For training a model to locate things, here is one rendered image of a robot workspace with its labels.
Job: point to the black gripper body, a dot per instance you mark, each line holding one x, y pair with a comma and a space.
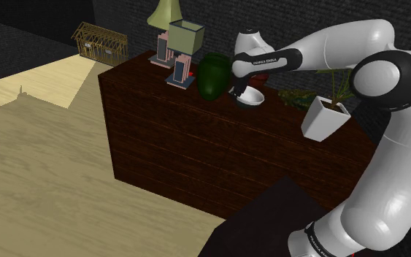
240, 87

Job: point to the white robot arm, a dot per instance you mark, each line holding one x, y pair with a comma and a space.
386, 199

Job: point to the white bowl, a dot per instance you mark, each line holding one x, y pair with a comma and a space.
255, 96

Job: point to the dark red bowl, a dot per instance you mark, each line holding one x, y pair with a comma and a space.
260, 79

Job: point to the dark green vase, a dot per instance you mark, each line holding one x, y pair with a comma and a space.
212, 78

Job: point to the yellow-green leafy plant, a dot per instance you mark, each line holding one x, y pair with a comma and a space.
296, 98

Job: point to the lamp with square green shade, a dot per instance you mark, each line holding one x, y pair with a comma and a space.
185, 37

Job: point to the dark wood chest of drawers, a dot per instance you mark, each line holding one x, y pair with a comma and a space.
191, 149

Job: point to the plant in white square pot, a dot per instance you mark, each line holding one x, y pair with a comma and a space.
322, 121

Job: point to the lamp with conical green shade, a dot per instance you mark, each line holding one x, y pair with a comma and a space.
164, 16

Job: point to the dark robot stand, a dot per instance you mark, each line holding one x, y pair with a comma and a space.
262, 227

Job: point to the wooden frame house model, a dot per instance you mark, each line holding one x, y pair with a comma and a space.
100, 44

